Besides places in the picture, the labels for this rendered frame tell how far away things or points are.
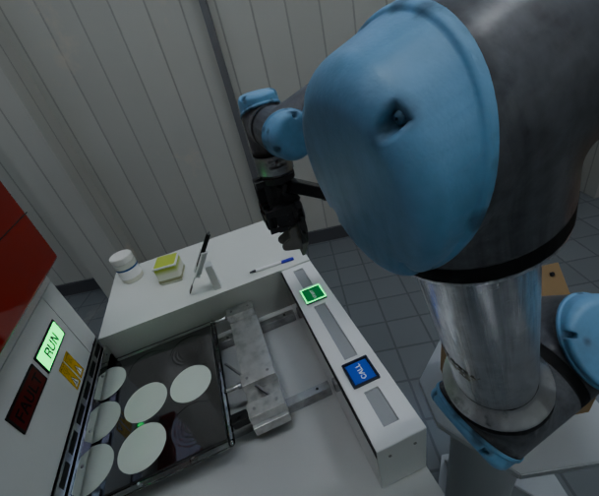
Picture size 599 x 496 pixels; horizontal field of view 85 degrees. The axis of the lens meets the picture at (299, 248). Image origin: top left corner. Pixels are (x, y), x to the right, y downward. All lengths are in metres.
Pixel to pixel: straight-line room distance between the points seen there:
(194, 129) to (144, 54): 0.51
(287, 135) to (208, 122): 2.01
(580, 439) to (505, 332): 0.58
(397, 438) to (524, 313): 0.40
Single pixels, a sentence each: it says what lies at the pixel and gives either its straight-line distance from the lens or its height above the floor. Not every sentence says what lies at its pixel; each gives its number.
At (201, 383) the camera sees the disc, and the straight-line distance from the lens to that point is 0.87.
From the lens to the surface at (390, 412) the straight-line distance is 0.66.
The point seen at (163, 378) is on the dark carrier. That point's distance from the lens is 0.93.
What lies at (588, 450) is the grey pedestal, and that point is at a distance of 0.85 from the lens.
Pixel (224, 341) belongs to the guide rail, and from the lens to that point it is 1.00.
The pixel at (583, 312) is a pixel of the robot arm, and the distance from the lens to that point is 0.52.
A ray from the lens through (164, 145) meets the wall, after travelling 2.62.
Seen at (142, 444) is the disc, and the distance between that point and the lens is 0.86.
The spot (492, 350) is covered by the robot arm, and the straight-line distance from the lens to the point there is 0.32.
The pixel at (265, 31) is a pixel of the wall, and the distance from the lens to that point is 2.41.
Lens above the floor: 1.53
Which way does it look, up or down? 33 degrees down
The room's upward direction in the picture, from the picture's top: 14 degrees counter-clockwise
